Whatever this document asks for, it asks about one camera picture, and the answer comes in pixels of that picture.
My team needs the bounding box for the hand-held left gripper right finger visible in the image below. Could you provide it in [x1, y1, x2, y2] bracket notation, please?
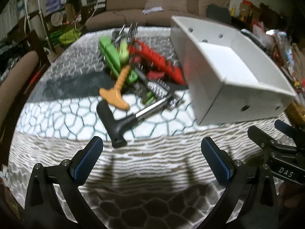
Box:
[201, 137, 280, 229]

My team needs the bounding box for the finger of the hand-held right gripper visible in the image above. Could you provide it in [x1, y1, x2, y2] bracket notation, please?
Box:
[274, 120, 305, 148]
[247, 125, 297, 155]

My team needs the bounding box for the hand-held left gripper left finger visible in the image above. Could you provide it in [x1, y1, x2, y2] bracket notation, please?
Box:
[24, 136, 104, 229]

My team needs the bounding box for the black T-handle wrench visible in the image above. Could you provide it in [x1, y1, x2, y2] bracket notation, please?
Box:
[96, 94, 183, 148]

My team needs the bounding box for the white box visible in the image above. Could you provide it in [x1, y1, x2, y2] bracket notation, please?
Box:
[170, 15, 297, 126]

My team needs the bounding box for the orange T-handle tool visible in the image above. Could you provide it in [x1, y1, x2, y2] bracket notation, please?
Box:
[99, 65, 131, 111]

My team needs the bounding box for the green plastic bit holder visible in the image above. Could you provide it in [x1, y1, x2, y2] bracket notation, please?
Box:
[99, 36, 122, 77]

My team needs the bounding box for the person's right hand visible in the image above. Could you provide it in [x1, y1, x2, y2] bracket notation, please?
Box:
[278, 182, 305, 208]

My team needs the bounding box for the wicker basket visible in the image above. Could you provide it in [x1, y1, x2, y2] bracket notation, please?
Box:
[285, 101, 305, 127]

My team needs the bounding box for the pile of colourful packages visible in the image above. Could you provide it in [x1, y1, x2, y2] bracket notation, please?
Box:
[269, 29, 305, 89]

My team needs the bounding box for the green screwdriver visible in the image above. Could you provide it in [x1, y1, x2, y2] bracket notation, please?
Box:
[118, 39, 130, 64]

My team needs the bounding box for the red plastic bit holder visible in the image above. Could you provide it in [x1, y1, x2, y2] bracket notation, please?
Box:
[129, 40, 187, 85]

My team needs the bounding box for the red topped box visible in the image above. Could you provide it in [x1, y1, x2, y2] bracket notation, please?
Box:
[239, 0, 253, 19]

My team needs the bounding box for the dark grey cushion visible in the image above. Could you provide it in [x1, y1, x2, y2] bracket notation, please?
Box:
[206, 4, 231, 25]

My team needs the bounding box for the green bag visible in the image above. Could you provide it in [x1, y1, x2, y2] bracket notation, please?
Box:
[58, 27, 80, 46]

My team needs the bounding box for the pile of clothes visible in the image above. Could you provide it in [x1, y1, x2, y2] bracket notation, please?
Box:
[0, 38, 26, 77]

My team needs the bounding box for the cluttered storage shelf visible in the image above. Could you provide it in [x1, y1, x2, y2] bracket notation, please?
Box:
[43, 0, 83, 53]

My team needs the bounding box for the round white disc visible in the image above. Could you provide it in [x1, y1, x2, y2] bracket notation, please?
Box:
[51, 12, 63, 25]

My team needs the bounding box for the brown sofa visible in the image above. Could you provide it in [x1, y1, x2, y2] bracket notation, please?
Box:
[84, 0, 231, 31]

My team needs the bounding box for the white metal stand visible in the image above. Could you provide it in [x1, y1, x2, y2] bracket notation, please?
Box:
[24, 0, 51, 50]

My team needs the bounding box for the white paper sheet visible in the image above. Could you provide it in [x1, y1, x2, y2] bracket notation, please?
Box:
[142, 6, 165, 15]

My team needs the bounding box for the stack of blue boxes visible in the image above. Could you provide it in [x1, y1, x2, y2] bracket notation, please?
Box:
[45, 0, 63, 13]

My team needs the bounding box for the white curtain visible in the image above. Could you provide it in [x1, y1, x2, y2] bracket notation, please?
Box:
[0, 0, 26, 36]

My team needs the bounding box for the metal socket rail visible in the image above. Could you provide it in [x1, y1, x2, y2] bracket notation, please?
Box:
[135, 69, 171, 98]

